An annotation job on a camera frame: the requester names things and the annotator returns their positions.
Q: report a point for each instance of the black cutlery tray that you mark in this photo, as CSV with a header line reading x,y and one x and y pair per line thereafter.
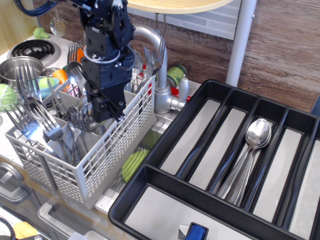
x,y
177,184

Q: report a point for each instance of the orange toy carrot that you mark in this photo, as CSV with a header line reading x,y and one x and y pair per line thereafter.
x,y
61,75

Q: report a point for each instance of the steel pot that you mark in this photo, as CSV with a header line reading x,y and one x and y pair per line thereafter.
x,y
19,64

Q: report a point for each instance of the hanging skimmer ladle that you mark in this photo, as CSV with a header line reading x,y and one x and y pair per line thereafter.
x,y
57,26

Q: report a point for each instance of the round wooden shelf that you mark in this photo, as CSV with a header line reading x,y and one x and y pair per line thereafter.
x,y
177,6

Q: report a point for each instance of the steel spoon in basket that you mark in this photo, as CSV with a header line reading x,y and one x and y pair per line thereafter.
x,y
74,71

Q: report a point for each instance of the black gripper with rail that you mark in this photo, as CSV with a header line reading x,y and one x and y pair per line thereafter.
x,y
105,86

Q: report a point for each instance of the green toy broccoli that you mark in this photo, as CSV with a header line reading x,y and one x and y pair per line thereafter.
x,y
40,34

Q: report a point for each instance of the green striped toy vegetable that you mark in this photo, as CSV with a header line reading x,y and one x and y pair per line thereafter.
x,y
132,163

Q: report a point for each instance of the blue object at bottom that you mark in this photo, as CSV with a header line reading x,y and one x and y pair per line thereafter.
x,y
193,231

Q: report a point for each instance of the black stove burner coil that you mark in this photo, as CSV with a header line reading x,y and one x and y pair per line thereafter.
x,y
35,48

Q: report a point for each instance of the steel forks at faucet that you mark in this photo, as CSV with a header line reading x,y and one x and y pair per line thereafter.
x,y
154,60

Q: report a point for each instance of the yellow toy at bottom left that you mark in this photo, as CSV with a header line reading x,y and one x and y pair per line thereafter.
x,y
24,230

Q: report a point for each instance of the steel fork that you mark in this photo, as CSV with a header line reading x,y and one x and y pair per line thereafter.
x,y
27,82
26,125
47,123

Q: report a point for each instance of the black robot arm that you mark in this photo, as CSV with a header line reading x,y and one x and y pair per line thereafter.
x,y
108,57

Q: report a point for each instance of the stack of steel spoons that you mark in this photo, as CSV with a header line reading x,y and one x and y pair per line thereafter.
x,y
233,188

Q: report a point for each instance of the steel fork far left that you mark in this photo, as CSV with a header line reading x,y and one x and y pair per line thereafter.
x,y
27,82

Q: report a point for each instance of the green ball in bowl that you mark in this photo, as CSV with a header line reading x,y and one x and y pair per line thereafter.
x,y
46,82

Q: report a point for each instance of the silver toy faucet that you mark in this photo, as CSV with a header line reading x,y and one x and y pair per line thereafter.
x,y
164,100

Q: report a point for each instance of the green toy cabbage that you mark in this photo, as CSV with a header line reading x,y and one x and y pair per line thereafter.
x,y
8,96

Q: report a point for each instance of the steel fork front middle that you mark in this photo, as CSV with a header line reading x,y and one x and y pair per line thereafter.
x,y
47,123

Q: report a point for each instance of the grey plastic cutlery basket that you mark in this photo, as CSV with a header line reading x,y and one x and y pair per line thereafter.
x,y
102,156

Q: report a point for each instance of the green toy can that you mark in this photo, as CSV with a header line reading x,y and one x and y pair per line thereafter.
x,y
175,73

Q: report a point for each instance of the big steel spoon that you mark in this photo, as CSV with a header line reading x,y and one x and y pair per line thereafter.
x,y
82,119

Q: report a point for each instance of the steel fork front left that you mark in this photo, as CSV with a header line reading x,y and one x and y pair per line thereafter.
x,y
26,125

